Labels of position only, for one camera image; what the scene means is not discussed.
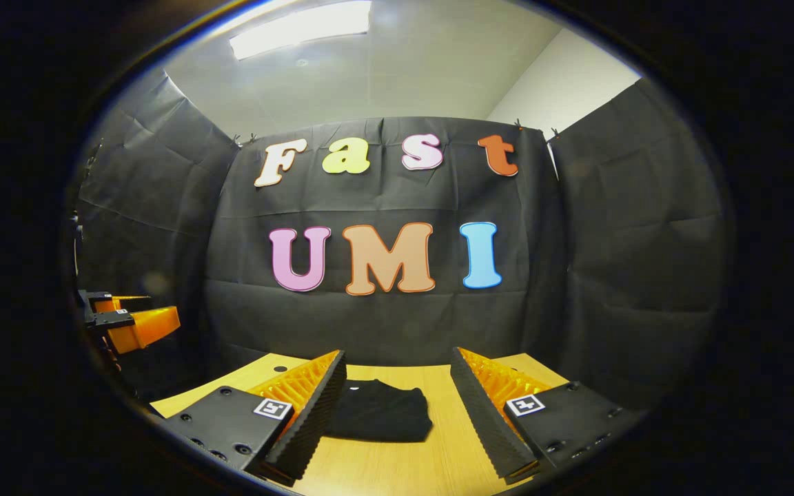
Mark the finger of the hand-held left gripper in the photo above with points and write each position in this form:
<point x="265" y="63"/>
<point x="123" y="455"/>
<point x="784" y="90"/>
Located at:
<point x="142" y="329"/>
<point x="104" y="301"/>

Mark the black shirt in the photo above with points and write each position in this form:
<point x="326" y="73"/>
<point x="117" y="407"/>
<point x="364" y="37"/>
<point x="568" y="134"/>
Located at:
<point x="383" y="413"/>

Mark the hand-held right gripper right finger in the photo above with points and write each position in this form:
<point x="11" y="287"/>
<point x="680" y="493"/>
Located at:
<point x="483" y="420"/>

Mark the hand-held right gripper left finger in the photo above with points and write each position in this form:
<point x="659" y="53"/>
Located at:
<point x="314" y="420"/>

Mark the ceiling light panel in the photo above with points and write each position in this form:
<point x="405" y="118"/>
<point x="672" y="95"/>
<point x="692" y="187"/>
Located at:
<point x="300" y="29"/>

